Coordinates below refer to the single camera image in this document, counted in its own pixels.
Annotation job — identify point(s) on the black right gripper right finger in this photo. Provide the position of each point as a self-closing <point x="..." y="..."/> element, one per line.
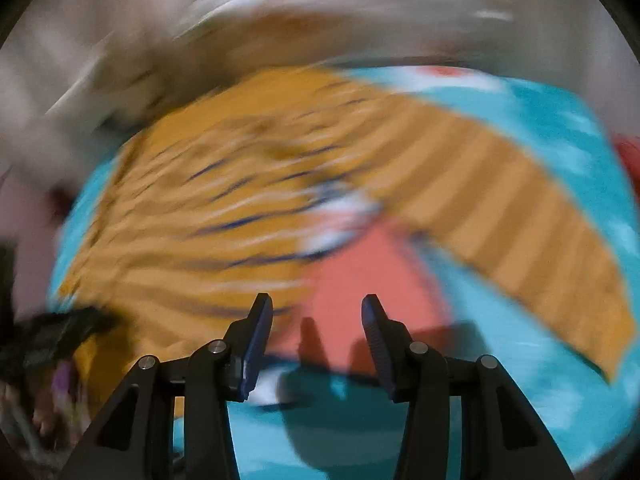
<point x="502" y="435"/>

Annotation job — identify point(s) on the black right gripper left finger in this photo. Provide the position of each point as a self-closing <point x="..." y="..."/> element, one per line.
<point x="131" y="437"/>

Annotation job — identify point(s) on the orange striped small shirt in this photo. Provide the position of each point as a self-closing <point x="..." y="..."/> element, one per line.
<point x="221" y="199"/>

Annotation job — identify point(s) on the teal cartoon star blanket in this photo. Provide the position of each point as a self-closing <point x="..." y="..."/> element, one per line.
<point x="316" y="413"/>

